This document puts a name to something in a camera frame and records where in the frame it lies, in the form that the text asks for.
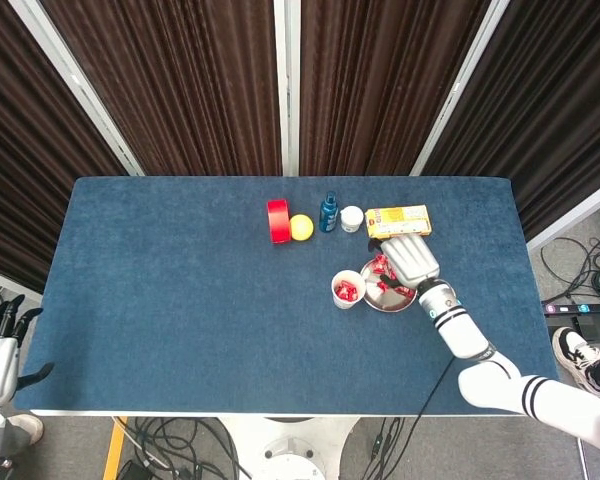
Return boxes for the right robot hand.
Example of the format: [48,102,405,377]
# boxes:
[367,233,441,292]

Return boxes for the silver metal plate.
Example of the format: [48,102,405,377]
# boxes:
[359,257,417,314]

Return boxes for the white paper cup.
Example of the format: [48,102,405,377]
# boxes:
[331,269,367,311]

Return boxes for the yellow snack box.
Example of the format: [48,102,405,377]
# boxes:
[364,204,433,240]

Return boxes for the beige shoe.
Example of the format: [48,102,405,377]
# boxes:
[4,413,45,447]

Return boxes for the small white jar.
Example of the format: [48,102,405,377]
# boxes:
[339,205,365,234]

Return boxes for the blue spray bottle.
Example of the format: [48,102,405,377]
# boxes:
[318,191,340,233]

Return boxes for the yellow ball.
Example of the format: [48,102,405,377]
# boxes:
[289,214,315,243]

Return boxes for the red cylindrical container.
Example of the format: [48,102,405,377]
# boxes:
[266,199,293,245]

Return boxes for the black power adapter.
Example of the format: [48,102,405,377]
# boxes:
[117,459,154,480]

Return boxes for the black foot pedal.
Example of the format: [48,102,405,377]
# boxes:
[547,314,600,344]

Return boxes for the white and black sneaker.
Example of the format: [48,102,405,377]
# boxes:
[551,327,600,392]

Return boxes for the brown pleated curtain panel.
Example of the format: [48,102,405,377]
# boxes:
[39,0,283,176]
[0,0,129,296]
[299,0,492,176]
[422,0,600,241]

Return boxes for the blue table cloth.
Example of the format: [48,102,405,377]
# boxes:
[14,175,561,416]

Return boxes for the white partition post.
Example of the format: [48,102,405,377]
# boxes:
[273,0,301,176]
[7,0,146,176]
[0,264,44,304]
[526,173,600,253]
[409,0,511,176]

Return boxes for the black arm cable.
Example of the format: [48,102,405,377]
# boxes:
[379,357,455,480]

